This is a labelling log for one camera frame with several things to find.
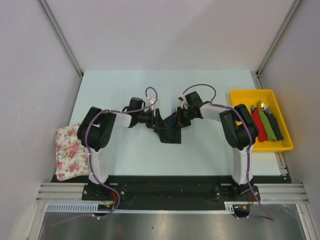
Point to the aluminium frame rail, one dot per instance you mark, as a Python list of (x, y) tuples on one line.
[(280, 193)]

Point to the floral cloth mat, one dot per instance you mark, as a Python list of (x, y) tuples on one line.
[(71, 155)]

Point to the yellow plastic bin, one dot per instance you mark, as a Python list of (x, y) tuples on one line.
[(264, 109)]

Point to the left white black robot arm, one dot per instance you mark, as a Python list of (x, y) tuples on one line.
[(120, 135)]

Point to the corner aluminium post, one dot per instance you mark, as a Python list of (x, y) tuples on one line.
[(48, 13), (279, 35)]

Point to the right corner aluminium post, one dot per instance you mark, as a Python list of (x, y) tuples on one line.
[(279, 35)]

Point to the gold spoon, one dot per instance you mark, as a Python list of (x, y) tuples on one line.
[(261, 105)]

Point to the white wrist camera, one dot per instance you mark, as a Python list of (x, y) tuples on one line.
[(183, 100), (150, 101)]

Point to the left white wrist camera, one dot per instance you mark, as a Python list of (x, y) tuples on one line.
[(150, 101)]

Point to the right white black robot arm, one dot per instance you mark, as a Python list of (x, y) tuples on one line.
[(240, 132)]

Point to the green rolled napkin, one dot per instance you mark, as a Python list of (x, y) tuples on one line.
[(267, 127)]

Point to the purple fork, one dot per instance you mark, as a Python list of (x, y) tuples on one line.
[(174, 112)]

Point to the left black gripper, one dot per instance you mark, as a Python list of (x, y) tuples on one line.
[(154, 119)]

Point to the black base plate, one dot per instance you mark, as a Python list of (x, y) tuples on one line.
[(173, 193)]

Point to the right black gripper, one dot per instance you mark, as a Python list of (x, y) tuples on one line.
[(180, 114)]

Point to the left corner aluminium post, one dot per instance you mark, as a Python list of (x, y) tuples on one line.
[(48, 13)]

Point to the white cable duct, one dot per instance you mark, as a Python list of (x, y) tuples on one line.
[(96, 208)]

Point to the red rolled napkin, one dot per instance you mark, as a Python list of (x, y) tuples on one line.
[(262, 136)]

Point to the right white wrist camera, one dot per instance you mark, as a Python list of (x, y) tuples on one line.
[(183, 100)]

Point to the dark rolled napkin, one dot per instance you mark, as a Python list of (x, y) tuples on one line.
[(274, 125)]

